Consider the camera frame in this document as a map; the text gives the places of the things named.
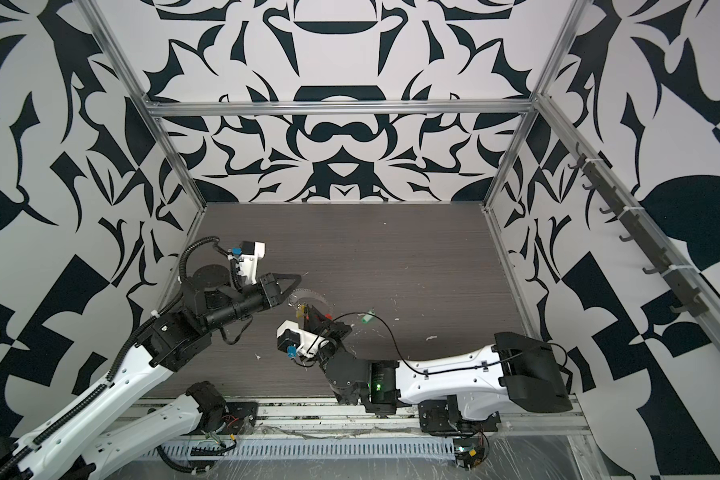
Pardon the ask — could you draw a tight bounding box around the green key tag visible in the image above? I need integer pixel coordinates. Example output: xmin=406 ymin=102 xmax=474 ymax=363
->
xmin=361 ymin=310 xmax=375 ymax=324

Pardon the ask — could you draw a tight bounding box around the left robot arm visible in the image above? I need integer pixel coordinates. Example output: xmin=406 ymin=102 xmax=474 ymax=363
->
xmin=0 ymin=265 xmax=301 ymax=479

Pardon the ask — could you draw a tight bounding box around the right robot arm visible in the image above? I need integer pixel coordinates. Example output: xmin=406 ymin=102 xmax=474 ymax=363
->
xmin=298 ymin=305 xmax=572 ymax=422

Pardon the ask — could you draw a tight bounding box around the green circuit board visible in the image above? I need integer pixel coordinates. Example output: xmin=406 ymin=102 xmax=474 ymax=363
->
xmin=453 ymin=435 xmax=490 ymax=470

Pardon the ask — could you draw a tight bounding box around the black corrugated cable conduit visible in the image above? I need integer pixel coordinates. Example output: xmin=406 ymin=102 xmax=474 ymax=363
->
xmin=176 ymin=235 xmax=232 ymax=286

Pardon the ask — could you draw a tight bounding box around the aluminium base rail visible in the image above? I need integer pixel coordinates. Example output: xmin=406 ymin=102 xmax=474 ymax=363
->
xmin=113 ymin=395 xmax=592 ymax=442

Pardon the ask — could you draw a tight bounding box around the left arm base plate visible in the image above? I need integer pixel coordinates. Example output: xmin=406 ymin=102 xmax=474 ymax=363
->
xmin=218 ymin=401 xmax=259 ymax=435

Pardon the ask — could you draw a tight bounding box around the white slotted cable duct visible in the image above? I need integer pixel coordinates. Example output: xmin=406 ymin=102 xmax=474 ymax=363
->
xmin=164 ymin=437 xmax=456 ymax=461

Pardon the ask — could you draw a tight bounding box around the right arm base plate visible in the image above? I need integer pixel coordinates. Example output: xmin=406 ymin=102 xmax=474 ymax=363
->
xmin=418 ymin=396 xmax=501 ymax=437

